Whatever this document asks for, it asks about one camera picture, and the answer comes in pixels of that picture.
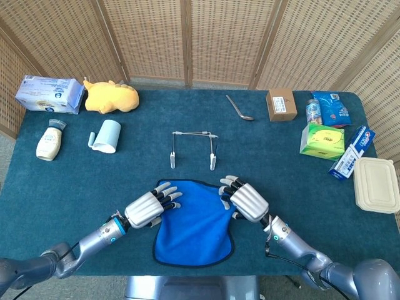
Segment white lilac carton package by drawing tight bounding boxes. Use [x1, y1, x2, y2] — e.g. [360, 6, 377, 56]
[14, 74, 85, 115]

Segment green tissue box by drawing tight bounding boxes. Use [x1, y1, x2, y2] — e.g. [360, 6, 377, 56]
[299, 122, 346, 161]

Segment beige lidded food container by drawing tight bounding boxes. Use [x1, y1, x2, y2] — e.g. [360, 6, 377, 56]
[352, 157, 400, 214]

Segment blue snack bag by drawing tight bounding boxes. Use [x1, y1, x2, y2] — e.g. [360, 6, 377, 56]
[311, 91, 354, 128]

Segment light blue plastic mug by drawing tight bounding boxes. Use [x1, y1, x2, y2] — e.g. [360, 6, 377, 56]
[87, 119, 122, 154]

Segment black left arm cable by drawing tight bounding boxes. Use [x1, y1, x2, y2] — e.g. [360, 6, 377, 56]
[59, 209, 124, 262]

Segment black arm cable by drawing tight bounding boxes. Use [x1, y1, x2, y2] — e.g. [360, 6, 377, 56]
[59, 209, 124, 262]
[264, 224, 348, 300]

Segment teal carpet table cover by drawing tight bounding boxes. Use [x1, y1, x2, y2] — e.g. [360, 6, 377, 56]
[0, 89, 400, 278]

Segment cream squeeze bottle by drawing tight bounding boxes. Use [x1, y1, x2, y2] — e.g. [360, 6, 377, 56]
[36, 118, 67, 162]

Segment grey robot torso base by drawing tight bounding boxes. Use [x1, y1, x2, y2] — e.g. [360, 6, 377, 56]
[124, 275, 260, 300]

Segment woven wooden folding screen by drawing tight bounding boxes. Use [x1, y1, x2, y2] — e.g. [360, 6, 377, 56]
[0, 0, 400, 169]

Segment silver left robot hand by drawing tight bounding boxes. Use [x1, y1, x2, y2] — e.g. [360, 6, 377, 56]
[124, 181, 183, 229]

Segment brown cardboard box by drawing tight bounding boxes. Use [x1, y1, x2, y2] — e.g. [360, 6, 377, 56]
[265, 87, 298, 123]

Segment metal wire rack white feet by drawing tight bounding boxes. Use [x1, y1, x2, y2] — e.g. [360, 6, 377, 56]
[169, 130, 219, 171]

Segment blue white toothpaste box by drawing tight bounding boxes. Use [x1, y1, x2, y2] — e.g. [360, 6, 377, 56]
[327, 125, 377, 182]

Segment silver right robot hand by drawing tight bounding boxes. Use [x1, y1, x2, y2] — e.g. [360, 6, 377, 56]
[218, 174, 269, 223]

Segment blue microfiber cloth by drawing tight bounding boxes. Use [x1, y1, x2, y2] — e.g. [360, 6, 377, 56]
[152, 178, 236, 268]

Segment metal spoon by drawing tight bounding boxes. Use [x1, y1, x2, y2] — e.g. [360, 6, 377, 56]
[226, 94, 255, 121]

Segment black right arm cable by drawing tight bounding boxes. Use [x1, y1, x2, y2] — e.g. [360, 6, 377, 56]
[264, 224, 348, 300]

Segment yellow plush toy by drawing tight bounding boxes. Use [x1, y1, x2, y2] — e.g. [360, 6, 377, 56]
[82, 79, 140, 114]

